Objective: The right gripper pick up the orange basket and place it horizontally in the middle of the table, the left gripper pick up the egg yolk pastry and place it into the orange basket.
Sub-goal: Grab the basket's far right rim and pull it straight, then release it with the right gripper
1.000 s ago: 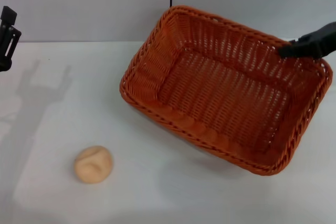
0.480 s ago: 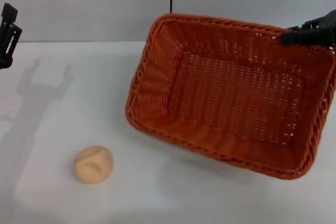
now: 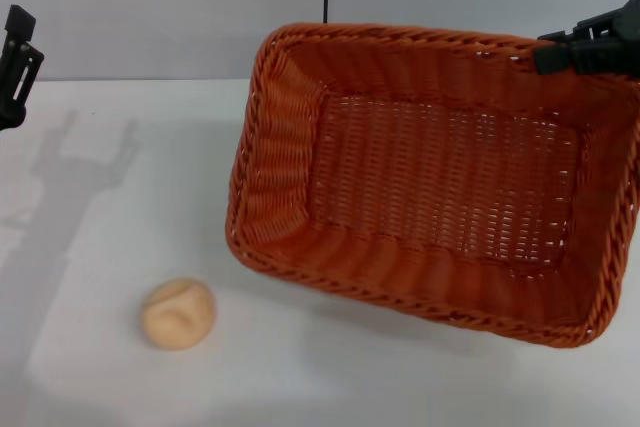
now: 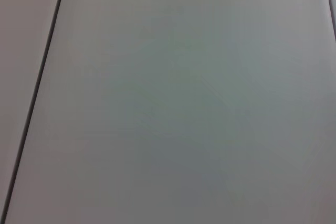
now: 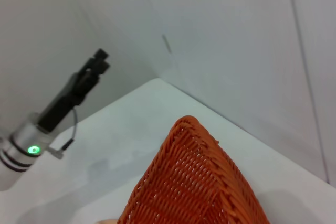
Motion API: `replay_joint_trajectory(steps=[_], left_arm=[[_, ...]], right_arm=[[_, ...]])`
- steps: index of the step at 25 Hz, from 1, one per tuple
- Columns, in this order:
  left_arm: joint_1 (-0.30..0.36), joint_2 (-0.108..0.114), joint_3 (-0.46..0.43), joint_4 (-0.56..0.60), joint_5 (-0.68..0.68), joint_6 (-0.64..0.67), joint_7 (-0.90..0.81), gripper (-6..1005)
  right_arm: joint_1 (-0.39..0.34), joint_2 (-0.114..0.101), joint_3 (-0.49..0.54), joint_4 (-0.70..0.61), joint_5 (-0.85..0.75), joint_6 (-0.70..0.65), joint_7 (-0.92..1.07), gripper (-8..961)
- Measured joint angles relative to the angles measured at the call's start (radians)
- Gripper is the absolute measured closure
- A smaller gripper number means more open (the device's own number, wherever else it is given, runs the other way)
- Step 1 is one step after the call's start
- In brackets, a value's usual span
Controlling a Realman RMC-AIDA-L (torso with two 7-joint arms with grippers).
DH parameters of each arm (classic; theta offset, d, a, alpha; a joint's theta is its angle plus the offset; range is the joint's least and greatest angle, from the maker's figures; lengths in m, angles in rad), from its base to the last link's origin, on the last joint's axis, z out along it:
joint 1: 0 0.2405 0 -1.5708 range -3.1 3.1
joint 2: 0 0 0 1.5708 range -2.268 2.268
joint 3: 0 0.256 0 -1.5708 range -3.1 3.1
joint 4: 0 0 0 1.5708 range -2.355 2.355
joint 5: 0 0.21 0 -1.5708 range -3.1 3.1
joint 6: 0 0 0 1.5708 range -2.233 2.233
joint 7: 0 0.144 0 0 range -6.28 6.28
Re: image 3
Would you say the orange woven wicker basket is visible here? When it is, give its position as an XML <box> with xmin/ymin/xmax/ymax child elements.
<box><xmin>223</xmin><ymin>21</ymin><xmax>640</xmax><ymax>350</ymax></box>

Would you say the round beige bread roll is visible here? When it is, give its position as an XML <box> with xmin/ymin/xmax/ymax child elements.
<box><xmin>140</xmin><ymin>277</ymin><xmax>218</xmax><ymax>352</ymax></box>

